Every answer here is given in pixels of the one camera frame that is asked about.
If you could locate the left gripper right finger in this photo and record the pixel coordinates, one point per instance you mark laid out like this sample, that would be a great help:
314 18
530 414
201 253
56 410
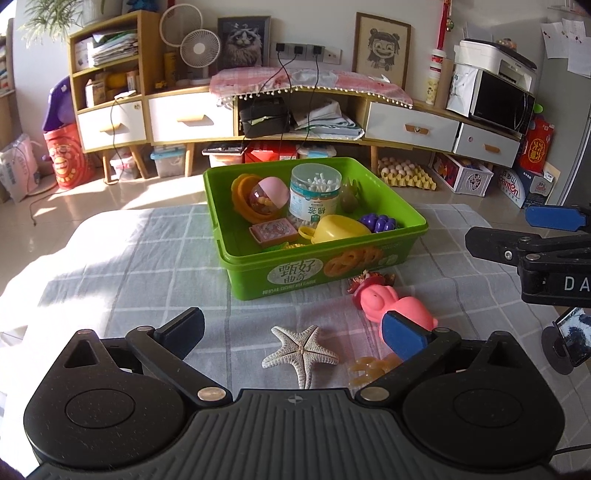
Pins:
420 350

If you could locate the clear cotton swab jar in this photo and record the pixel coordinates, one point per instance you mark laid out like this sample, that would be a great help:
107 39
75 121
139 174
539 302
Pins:
314 193

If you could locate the purple toy grapes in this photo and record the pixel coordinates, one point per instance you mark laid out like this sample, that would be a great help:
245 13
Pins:
379 223

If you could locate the pink lace cover cloth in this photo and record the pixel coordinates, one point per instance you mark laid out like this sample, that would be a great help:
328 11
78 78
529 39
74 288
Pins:
248 81

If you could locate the white round fan guard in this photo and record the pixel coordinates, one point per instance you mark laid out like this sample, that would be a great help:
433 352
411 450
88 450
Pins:
177 21

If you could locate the green plastic cookie box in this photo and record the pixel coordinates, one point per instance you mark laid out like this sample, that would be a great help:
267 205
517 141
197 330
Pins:
269 254

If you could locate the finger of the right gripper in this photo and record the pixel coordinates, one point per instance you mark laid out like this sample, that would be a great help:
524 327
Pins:
571 219
527 250

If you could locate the white plastic shopping bag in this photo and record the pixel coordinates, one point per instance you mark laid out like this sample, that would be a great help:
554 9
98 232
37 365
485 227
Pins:
19 171

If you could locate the red paper bag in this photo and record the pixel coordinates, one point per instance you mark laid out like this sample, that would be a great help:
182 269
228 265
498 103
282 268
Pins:
71 166

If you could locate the pink rectangular box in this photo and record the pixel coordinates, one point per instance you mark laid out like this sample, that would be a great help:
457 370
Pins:
272 233

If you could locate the egg tray with eggs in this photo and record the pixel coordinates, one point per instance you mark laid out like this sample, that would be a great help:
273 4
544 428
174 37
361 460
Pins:
401 173

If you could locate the white starfish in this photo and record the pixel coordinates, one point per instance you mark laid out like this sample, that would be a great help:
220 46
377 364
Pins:
301 351

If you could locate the pink pig toy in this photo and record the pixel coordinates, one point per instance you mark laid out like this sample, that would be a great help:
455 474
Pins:
374 294

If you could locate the framed cartoon girl picture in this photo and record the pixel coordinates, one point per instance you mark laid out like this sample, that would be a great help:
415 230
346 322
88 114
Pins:
382 48

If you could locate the framed cat picture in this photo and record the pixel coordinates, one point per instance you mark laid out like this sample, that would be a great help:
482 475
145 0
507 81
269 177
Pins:
245 42

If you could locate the potted green plant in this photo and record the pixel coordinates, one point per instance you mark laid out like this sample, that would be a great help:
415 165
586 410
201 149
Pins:
54 19

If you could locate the white desk fan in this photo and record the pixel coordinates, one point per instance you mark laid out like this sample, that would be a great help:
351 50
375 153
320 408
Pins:
199 49

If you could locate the black bag on shelf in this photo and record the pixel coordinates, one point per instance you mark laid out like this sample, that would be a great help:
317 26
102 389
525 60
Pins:
264 117

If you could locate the black microwave oven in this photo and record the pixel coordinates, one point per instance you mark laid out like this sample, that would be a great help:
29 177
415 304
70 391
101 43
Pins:
490 99

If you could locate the wooden tv cabinet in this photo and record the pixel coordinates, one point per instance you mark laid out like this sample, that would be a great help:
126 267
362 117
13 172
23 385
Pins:
191 116

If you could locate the yellow plastic toy cup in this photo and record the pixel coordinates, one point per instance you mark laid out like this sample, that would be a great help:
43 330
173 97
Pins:
333 228

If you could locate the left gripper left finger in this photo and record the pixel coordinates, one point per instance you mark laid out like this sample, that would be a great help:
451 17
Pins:
162 351

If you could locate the pink capsule ball toy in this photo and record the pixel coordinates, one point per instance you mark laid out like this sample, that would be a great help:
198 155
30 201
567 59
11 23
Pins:
269 196

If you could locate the red box under cabinet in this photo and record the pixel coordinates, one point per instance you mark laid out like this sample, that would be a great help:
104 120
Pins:
269 151

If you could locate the white patterned storage box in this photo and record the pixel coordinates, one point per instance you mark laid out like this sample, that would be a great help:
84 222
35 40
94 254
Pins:
462 176

